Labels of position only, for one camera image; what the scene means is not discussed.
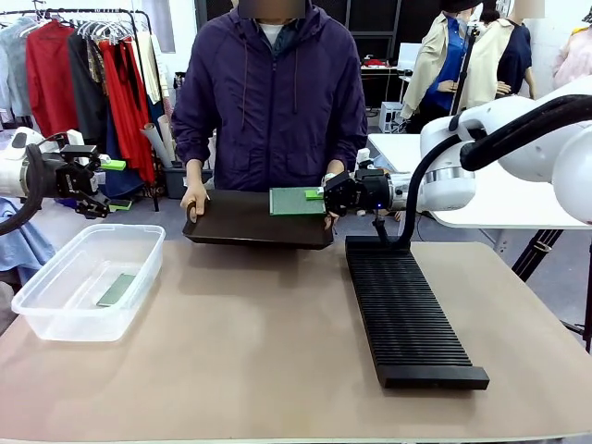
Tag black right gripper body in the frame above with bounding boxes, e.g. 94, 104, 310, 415
323, 168, 394, 217

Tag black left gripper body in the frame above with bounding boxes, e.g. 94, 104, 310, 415
43, 145, 101, 200

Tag green PCB board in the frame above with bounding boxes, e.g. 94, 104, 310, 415
95, 273, 137, 308
268, 186, 327, 217

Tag black rectangular tray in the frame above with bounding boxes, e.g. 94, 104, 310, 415
182, 188, 335, 251

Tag person's right forearm purple sleeve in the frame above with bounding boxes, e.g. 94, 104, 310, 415
171, 105, 218, 182

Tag person's left forearm purple sleeve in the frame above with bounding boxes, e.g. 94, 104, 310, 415
330, 105, 369, 175

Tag person's left hand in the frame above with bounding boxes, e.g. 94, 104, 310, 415
323, 159, 347, 184

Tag person's right hand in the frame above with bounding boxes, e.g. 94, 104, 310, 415
179, 178, 212, 224

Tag rolled paper tube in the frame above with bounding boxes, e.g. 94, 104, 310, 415
156, 114, 179, 164
141, 122, 173, 168

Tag red dress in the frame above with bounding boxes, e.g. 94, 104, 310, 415
99, 39, 156, 184

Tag black clothes rack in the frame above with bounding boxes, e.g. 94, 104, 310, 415
0, 8, 161, 213

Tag grey storage bin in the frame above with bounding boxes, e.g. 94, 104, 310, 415
162, 166, 215, 200

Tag dark grey garment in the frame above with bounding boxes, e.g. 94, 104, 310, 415
67, 30, 110, 144

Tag white computer case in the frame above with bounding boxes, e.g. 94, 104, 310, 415
378, 101, 408, 134

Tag blue cloth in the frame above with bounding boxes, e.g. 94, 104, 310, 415
0, 197, 50, 274

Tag person in purple jacket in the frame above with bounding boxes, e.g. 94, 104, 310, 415
171, 0, 369, 193

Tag cream garment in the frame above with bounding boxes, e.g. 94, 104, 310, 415
136, 30, 164, 105

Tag red shirt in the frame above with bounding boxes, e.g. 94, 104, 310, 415
25, 20, 80, 139

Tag light blue shirt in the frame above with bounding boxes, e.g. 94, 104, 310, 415
0, 18, 33, 117

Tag clear plastic storage box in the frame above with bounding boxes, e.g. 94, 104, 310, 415
11, 223, 167, 342

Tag black slotted PCB rack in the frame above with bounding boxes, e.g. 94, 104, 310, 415
344, 234, 490, 389

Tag white side table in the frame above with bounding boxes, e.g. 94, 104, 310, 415
367, 132, 592, 231

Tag mannequin beige jacket blue shirt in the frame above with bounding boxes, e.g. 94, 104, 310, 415
400, 0, 468, 121

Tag black tripod legs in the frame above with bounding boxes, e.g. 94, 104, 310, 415
511, 228, 592, 352

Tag mannequin beige and navy top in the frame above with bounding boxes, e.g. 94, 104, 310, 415
466, 0, 537, 112

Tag pink garment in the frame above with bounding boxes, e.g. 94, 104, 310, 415
552, 25, 592, 92

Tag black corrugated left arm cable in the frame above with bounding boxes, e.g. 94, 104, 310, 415
0, 143, 47, 237

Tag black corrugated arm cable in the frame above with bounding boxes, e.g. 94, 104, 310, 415
0, 143, 47, 237
397, 94, 592, 251

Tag black camera stand pole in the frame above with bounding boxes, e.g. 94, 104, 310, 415
450, 20, 482, 117

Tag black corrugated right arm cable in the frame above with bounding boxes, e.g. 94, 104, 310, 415
397, 94, 592, 251

